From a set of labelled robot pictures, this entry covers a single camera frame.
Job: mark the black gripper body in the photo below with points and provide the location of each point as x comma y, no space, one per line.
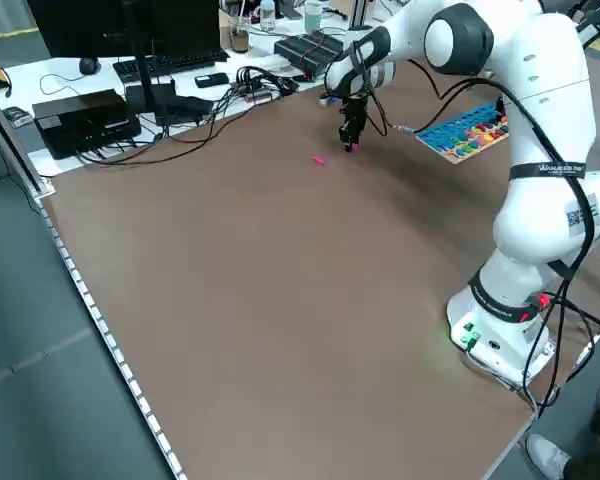
355,110

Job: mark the pink number one piece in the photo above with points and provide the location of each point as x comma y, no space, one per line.
318,160

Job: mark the blue wooden toy board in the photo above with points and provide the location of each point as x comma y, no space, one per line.
455,135

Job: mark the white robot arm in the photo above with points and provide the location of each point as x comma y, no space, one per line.
540,75

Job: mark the black power supply unit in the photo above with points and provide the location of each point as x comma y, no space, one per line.
305,50

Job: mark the green and white cup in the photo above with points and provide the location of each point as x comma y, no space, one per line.
313,17

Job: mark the usb hub with plugs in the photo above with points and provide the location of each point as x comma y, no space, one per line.
252,92

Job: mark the clear plastic bottle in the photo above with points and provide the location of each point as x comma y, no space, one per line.
268,17

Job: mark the glass cup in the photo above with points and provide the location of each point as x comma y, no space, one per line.
239,37

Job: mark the small black handheld device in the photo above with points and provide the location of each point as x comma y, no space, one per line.
211,80

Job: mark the black keyboard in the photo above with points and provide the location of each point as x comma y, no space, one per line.
190,59

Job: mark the black monitor stand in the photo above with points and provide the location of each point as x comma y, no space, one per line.
142,75

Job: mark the black computer mouse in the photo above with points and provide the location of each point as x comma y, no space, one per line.
90,65

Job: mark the black box device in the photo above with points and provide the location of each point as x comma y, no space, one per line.
80,120

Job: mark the black computer monitor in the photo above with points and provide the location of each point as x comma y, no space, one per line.
80,25

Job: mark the white table edge strip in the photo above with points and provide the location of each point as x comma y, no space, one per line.
110,345

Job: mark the small grey device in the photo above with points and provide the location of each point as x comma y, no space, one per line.
19,116

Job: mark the aluminium post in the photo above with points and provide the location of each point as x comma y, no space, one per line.
362,12

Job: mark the aluminium frame rail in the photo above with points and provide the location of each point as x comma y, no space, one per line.
15,145

